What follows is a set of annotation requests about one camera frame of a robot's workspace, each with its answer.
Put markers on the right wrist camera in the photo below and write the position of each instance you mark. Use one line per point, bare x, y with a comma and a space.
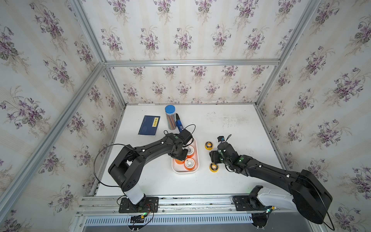
221, 139

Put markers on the dark blue book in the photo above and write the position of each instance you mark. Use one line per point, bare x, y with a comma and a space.
149, 125

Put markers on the blue stapler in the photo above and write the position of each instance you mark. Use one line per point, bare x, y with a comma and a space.
178, 123

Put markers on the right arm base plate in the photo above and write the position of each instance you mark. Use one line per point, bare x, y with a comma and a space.
250, 203

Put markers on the white plastic storage box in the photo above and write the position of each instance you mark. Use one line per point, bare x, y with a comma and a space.
180, 169

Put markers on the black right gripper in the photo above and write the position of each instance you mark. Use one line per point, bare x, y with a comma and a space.
213, 154

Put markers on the aluminium front rail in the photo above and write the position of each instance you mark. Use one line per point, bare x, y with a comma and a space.
193, 204

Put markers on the orange sealing tape roll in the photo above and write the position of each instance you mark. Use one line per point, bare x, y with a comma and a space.
190, 151
180, 162
189, 164

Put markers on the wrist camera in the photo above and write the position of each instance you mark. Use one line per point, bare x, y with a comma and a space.
186, 137
221, 139

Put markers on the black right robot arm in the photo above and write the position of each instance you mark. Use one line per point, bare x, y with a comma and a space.
300, 191

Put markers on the small yellow-black tape roll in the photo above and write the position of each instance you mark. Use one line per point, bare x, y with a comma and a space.
213, 167
209, 145

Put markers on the blue-lidded pencil tube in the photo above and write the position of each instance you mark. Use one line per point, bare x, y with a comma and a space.
171, 117

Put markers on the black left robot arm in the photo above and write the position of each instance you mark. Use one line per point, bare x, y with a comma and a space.
127, 167

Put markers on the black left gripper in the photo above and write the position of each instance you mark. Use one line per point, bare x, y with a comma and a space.
184, 157

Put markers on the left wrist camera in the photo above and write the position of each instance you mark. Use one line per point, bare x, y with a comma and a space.
186, 137

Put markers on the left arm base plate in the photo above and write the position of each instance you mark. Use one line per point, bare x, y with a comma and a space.
146, 204

